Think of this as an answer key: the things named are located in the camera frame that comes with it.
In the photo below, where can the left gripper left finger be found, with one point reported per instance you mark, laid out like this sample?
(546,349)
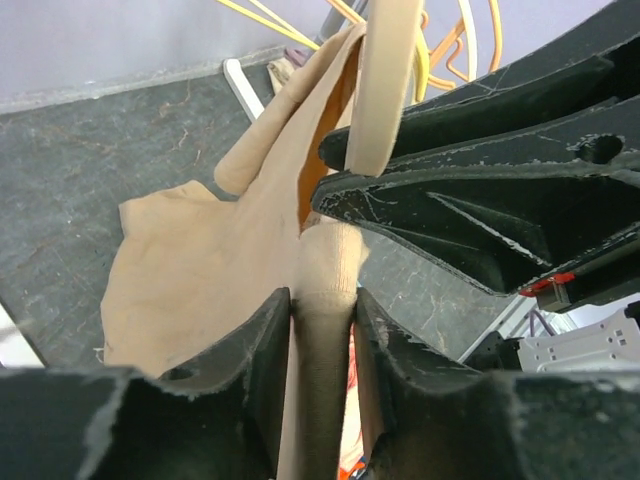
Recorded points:
(215,416)

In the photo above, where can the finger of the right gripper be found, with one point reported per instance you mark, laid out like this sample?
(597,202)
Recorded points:
(571,105)
(500,230)

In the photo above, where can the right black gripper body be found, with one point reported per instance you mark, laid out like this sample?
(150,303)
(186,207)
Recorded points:
(603,280)

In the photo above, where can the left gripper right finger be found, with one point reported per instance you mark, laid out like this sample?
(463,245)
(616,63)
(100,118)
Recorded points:
(426,416)

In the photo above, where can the beige t shirt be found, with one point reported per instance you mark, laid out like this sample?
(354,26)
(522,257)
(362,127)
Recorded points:
(191,267)

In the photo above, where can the beige hanger of beige shirt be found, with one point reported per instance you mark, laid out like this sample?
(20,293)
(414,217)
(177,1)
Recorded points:
(391,33)

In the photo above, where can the yellow hanger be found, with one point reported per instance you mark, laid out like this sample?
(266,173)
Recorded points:
(421,64)

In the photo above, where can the pink t shirt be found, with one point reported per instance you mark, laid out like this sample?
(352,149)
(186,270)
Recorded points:
(351,449)

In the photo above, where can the orange t shirt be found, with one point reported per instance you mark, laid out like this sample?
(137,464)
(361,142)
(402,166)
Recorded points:
(354,473)

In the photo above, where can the white hanger of grey shirt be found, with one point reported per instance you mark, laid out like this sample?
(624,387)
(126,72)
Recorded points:
(463,34)

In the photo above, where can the mauve clothes pile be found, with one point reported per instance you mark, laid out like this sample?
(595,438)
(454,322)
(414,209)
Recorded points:
(296,56)

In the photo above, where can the metal clothes rack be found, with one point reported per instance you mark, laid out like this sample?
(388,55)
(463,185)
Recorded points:
(239,83)

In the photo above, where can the cream garment on floor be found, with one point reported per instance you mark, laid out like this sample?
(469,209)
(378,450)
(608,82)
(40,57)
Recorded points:
(279,70)

